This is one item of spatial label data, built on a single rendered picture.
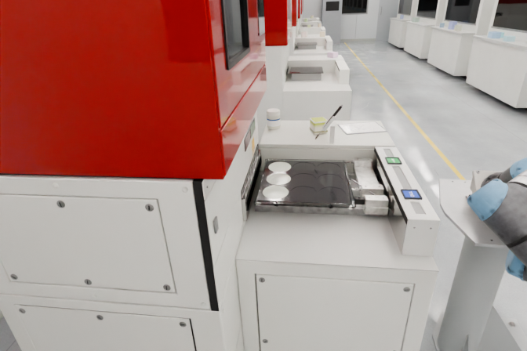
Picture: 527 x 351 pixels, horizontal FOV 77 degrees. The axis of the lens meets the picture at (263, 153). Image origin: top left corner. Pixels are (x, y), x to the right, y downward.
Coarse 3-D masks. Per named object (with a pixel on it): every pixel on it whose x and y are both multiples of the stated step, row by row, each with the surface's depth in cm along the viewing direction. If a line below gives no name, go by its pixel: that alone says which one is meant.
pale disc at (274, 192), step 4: (268, 188) 131; (272, 188) 131; (276, 188) 131; (280, 188) 131; (284, 188) 131; (264, 192) 129; (268, 192) 128; (272, 192) 128; (276, 192) 128; (280, 192) 128; (284, 192) 128; (288, 192) 128; (268, 196) 126; (272, 196) 126; (276, 196) 126; (280, 196) 126; (284, 196) 125
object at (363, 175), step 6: (354, 168) 148; (360, 168) 147; (366, 168) 147; (372, 168) 147; (354, 174) 147; (360, 174) 143; (366, 174) 143; (372, 174) 142; (360, 180) 138; (366, 180) 138; (372, 180) 138; (360, 186) 133; (360, 192) 132; (366, 210) 120; (372, 210) 120; (378, 210) 120; (384, 210) 120
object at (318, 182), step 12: (300, 168) 146; (312, 168) 145; (324, 168) 145; (336, 168) 144; (264, 180) 137; (300, 180) 136; (312, 180) 136; (324, 180) 135; (336, 180) 135; (300, 192) 128; (312, 192) 127; (324, 192) 127; (336, 192) 127; (348, 192) 126
